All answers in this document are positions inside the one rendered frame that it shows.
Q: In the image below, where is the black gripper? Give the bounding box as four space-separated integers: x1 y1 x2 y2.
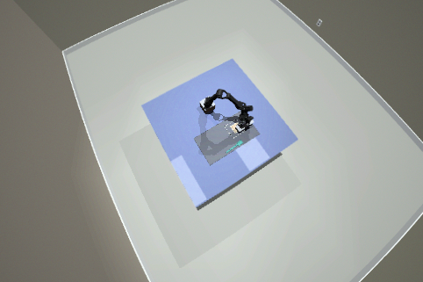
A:
242 112 254 124

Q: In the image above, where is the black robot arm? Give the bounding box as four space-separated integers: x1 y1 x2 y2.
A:
204 89 254 121

